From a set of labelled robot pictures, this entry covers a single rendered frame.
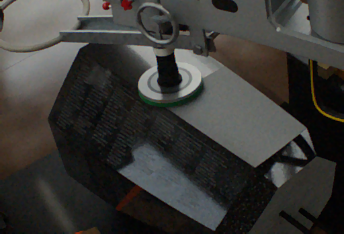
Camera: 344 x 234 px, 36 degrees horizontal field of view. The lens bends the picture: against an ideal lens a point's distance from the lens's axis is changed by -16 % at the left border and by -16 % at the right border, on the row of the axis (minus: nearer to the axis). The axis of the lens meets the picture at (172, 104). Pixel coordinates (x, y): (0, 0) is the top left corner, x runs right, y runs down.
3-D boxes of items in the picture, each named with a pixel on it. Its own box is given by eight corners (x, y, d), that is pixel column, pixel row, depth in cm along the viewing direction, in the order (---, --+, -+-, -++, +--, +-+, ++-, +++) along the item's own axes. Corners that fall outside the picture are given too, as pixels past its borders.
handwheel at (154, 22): (197, 35, 178) (191, -7, 169) (179, 52, 172) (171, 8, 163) (156, 25, 186) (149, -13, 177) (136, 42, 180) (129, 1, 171)
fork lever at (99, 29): (238, 29, 190) (234, 15, 187) (208, 59, 178) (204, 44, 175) (87, 21, 231) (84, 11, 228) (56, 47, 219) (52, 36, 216)
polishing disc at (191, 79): (201, 99, 200) (201, 97, 199) (136, 105, 202) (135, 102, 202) (201, 62, 216) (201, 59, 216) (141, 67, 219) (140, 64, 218)
